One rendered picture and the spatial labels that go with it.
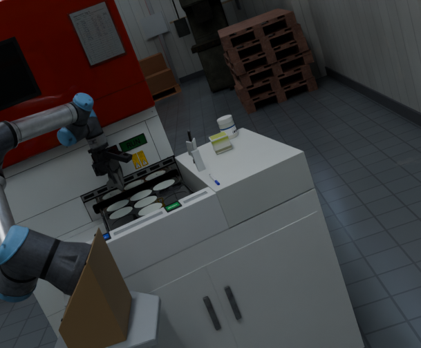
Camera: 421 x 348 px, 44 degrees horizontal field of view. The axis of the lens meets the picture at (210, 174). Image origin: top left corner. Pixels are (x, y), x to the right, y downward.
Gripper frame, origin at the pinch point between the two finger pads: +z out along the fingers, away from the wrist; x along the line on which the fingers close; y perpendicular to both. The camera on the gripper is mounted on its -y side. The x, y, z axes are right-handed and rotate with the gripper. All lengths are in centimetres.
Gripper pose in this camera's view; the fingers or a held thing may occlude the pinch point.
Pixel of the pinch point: (122, 187)
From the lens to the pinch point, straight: 222.4
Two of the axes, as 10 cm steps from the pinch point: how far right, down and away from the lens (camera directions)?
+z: 3.4, 8.9, 3.1
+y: -9.0, 2.0, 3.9
